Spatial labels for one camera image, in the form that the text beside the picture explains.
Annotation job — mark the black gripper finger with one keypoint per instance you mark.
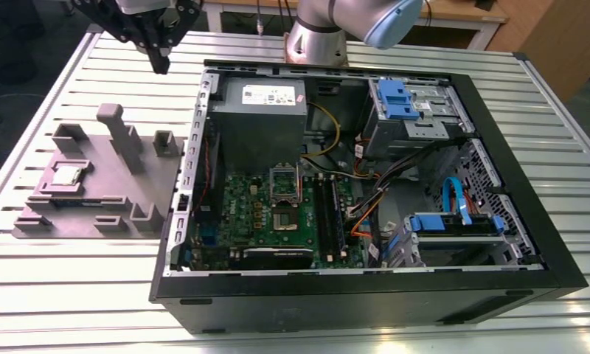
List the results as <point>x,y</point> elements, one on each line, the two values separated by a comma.
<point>108,18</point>
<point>187,14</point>

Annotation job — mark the silver CPU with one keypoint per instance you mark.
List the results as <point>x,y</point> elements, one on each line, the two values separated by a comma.
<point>67,176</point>

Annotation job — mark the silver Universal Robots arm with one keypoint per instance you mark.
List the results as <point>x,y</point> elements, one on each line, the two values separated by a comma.
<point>320,44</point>

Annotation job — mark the CPU socket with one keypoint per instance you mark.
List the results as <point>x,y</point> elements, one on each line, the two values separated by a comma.
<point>286,220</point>

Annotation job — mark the grey power supply unit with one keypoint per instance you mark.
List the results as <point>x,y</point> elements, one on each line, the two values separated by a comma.
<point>256,132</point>

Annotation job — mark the grey parts rack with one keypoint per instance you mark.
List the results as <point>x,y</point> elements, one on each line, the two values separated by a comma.
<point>103,177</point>

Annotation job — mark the RAM stick with gold contacts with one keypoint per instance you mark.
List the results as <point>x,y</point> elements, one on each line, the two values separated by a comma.
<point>79,202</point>

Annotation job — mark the green motherboard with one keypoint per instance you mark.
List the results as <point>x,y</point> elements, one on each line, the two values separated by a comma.
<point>242,206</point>

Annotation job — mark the thin locking lever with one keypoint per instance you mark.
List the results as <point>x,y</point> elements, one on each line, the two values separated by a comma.
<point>301,190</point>

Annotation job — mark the silver metal drive cage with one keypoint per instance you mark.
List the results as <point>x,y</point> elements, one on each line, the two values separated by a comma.
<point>423,131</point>

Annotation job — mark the dark installed RAM stick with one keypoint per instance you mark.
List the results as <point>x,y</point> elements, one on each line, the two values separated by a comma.
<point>335,214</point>

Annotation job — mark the black graphics card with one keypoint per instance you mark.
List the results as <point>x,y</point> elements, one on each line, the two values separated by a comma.
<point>275,256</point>

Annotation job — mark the hard disk in blue carrier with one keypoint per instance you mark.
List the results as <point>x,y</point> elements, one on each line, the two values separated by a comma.
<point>431,223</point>

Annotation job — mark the wooden cabinet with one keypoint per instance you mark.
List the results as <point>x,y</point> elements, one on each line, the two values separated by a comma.
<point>571,44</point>

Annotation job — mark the silver metal disk bay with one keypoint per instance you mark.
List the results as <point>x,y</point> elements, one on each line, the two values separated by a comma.
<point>463,240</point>

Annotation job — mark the black PC case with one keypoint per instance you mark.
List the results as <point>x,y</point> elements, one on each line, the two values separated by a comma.
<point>324,306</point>

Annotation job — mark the blue plastic drive rail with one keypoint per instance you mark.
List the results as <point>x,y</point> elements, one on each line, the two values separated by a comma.
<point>396,92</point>
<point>405,112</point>

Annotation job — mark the wooden desk with white frame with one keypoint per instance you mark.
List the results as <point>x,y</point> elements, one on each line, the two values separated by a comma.
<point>472,11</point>

